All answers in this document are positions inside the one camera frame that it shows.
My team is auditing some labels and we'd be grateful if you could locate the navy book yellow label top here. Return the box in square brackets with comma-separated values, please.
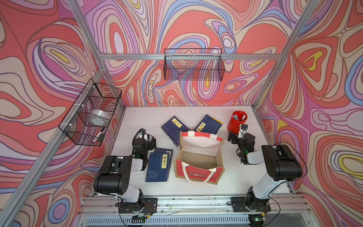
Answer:
[145, 152, 169, 183]

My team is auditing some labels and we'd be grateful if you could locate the red beige canvas tote bag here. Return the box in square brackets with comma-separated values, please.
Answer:
[174, 131, 225, 185]

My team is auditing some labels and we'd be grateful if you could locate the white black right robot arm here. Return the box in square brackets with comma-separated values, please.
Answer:
[228, 131, 303, 212]

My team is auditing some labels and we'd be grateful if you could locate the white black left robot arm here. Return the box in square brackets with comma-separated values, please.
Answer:
[94, 129, 157, 216]

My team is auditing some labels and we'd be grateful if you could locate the red pen holder cup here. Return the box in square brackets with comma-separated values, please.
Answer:
[227, 111, 248, 134]

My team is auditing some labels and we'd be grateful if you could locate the navy book back left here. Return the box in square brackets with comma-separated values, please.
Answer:
[161, 116, 190, 147]

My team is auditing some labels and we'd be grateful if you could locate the navy book back right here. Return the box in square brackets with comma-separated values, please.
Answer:
[194, 114, 223, 134]

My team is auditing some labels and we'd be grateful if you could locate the white marker in basket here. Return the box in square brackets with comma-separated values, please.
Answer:
[92, 131, 105, 143]

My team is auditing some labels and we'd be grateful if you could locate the grey tape roll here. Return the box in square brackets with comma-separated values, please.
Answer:
[86, 109, 111, 127]

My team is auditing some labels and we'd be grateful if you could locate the green circuit board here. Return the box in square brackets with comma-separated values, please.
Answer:
[131, 216, 149, 224]

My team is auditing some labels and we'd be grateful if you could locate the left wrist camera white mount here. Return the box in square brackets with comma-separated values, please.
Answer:
[140, 132, 149, 141]

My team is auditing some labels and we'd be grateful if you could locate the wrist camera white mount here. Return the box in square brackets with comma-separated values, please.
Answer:
[238, 124, 248, 138]
[140, 132, 149, 141]

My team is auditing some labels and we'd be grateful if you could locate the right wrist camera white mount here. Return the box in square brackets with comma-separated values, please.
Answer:
[238, 124, 248, 138]

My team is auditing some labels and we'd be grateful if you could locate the black wire basket left wall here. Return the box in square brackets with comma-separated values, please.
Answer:
[59, 79, 122, 147]

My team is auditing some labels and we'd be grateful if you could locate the black wire basket wall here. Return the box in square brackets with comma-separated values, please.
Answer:
[164, 47, 226, 81]
[59, 79, 122, 147]

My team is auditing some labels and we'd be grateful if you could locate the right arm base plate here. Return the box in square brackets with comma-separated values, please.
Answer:
[230, 197, 271, 213]

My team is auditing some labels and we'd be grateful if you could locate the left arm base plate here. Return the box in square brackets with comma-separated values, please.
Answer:
[115, 198, 158, 215]

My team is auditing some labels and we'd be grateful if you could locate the black wire basket back wall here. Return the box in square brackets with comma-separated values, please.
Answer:
[164, 47, 226, 81]

